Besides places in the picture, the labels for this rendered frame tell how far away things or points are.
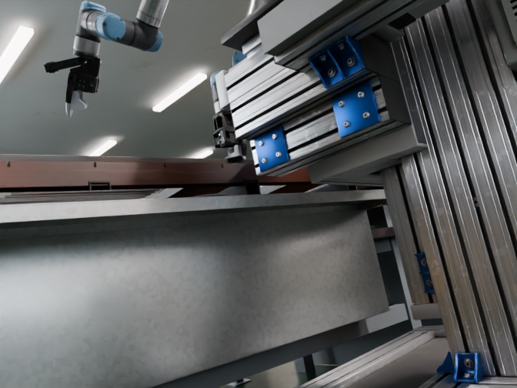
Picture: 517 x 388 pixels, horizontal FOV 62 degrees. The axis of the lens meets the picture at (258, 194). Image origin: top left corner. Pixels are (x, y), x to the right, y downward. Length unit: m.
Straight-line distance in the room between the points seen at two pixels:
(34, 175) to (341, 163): 0.68
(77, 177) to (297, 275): 0.65
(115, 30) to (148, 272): 0.73
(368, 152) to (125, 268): 0.59
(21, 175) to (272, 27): 0.61
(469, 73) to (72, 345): 0.95
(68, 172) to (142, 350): 0.43
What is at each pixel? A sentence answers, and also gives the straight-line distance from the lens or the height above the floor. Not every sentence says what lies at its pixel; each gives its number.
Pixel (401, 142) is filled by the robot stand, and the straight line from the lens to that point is 0.93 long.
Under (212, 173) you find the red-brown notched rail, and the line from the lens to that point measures 1.23.
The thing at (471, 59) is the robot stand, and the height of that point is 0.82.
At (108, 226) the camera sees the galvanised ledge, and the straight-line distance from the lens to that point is 1.07.
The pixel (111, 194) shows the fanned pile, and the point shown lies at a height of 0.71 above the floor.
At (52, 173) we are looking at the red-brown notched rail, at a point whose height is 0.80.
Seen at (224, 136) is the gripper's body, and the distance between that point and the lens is 1.48.
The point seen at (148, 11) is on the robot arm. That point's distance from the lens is 1.48.
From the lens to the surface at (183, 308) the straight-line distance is 1.07.
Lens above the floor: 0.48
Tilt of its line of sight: 11 degrees up
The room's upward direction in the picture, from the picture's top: 11 degrees counter-clockwise
